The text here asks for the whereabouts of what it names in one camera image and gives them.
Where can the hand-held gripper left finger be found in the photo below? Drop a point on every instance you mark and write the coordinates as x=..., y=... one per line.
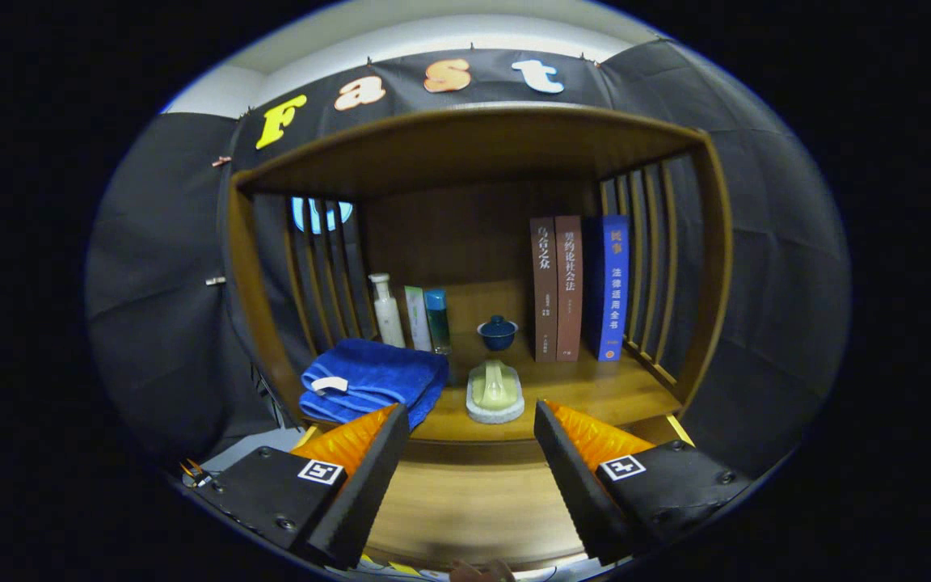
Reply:
x=356, y=493

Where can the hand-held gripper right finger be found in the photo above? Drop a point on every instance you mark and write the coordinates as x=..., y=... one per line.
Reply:
x=575, y=485

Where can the wooden countertop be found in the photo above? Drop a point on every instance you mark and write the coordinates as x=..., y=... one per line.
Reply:
x=595, y=388

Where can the wooden cabinet with slatted hutch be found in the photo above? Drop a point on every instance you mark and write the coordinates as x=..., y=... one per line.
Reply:
x=465, y=153

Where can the blue folded towel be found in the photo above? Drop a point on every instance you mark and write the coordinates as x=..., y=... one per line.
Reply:
x=377, y=376

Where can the blue lidded teacup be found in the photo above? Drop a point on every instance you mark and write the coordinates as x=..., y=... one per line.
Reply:
x=498, y=333

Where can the white pump bottle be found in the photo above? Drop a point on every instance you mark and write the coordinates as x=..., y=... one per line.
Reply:
x=389, y=315

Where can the white and green tube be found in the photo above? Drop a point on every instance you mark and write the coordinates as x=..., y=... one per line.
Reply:
x=417, y=319

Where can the teal bottle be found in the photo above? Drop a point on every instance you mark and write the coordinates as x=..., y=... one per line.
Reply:
x=438, y=323

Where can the reddish brown book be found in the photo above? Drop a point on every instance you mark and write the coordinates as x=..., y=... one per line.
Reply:
x=569, y=291

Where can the dark brown book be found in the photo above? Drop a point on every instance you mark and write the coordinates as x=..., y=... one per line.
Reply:
x=544, y=291

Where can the blue book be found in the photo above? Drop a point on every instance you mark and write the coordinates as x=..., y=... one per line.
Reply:
x=612, y=287

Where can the black backdrop cloth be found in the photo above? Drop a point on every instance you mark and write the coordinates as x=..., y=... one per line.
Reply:
x=773, y=242

